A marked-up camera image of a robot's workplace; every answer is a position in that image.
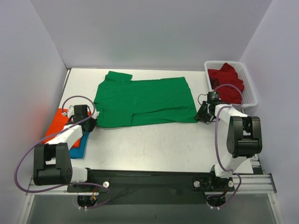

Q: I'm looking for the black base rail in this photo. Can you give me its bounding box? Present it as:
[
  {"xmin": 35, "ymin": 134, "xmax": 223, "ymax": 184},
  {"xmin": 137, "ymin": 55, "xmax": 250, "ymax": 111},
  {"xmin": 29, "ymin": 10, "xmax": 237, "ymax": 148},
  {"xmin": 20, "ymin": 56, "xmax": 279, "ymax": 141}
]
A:
[{"xmin": 67, "ymin": 169, "xmax": 235, "ymax": 206}]

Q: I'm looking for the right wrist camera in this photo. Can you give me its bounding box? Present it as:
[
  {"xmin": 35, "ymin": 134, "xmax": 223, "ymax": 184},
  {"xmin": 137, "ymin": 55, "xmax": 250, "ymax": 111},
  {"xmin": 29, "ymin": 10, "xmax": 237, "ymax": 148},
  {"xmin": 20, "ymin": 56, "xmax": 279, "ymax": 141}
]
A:
[{"xmin": 207, "ymin": 91, "xmax": 221, "ymax": 104}]

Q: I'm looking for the white plastic basket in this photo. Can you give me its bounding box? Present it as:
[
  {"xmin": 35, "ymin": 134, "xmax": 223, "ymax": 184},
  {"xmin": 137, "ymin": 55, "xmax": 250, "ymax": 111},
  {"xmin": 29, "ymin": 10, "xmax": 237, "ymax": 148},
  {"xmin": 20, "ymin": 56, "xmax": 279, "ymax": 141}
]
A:
[{"xmin": 204, "ymin": 60, "xmax": 258, "ymax": 109}]

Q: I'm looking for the folded orange t-shirt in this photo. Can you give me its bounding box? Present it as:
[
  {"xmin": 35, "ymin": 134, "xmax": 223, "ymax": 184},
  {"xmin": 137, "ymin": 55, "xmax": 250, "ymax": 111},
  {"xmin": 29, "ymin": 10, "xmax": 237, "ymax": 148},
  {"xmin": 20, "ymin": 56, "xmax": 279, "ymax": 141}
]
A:
[{"xmin": 44, "ymin": 108, "xmax": 92, "ymax": 148}]

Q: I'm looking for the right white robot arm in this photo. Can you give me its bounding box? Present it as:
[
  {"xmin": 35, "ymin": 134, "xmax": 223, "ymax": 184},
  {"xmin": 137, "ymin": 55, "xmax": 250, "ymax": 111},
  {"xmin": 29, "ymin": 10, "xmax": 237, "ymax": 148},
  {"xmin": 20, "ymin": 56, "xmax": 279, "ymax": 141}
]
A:
[{"xmin": 195, "ymin": 101, "xmax": 263, "ymax": 190}]

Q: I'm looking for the folded blue t-shirt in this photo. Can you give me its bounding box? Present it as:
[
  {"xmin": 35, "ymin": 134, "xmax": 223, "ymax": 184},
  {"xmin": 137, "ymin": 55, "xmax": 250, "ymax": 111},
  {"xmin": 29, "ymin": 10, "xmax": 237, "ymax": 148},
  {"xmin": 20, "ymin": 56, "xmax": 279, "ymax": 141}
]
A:
[{"xmin": 69, "ymin": 132, "xmax": 90, "ymax": 159}]

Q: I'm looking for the aluminium frame rail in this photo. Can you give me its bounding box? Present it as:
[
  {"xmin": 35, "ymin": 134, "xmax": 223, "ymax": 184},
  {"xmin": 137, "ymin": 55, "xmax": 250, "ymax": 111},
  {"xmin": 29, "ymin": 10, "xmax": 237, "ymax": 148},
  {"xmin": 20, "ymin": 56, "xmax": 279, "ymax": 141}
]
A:
[{"xmin": 28, "ymin": 170, "xmax": 276, "ymax": 196}]

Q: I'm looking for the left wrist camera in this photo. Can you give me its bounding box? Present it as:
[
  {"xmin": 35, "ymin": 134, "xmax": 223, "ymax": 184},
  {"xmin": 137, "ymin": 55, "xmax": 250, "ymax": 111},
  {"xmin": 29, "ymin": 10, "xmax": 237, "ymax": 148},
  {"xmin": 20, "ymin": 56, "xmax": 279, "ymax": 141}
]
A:
[{"xmin": 62, "ymin": 105, "xmax": 74, "ymax": 118}]

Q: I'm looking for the green t-shirt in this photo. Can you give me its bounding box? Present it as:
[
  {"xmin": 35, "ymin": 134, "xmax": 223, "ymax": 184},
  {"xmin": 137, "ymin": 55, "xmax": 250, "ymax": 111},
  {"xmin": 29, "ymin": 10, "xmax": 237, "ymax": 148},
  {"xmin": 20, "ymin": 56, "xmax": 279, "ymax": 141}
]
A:
[{"xmin": 94, "ymin": 71, "xmax": 197, "ymax": 128}]

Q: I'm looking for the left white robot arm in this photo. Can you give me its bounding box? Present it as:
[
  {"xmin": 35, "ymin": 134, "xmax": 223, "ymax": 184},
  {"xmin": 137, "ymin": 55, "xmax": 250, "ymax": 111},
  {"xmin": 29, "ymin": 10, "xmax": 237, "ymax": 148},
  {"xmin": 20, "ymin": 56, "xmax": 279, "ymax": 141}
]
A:
[{"xmin": 33, "ymin": 105, "xmax": 97, "ymax": 192}]

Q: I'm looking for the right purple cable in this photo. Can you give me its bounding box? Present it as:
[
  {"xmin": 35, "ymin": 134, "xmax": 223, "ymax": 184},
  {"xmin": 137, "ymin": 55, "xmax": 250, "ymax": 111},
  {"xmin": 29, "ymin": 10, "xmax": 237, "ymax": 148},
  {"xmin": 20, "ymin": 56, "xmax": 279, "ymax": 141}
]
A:
[{"xmin": 205, "ymin": 84, "xmax": 243, "ymax": 208}]

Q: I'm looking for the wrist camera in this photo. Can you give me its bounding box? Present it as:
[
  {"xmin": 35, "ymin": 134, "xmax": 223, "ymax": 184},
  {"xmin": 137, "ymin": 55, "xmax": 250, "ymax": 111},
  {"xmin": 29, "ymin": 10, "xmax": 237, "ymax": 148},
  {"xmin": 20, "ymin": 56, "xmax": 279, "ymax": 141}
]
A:
[
  {"xmin": 62, "ymin": 105, "xmax": 74, "ymax": 118},
  {"xmin": 207, "ymin": 91, "xmax": 221, "ymax": 104}
]

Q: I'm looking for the dark red t-shirt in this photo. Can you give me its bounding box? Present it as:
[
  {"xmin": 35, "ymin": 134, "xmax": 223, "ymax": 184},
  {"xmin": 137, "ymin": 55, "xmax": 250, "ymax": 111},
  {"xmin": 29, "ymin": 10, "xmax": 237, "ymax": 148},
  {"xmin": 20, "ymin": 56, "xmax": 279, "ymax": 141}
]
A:
[{"xmin": 207, "ymin": 63, "xmax": 244, "ymax": 105}]

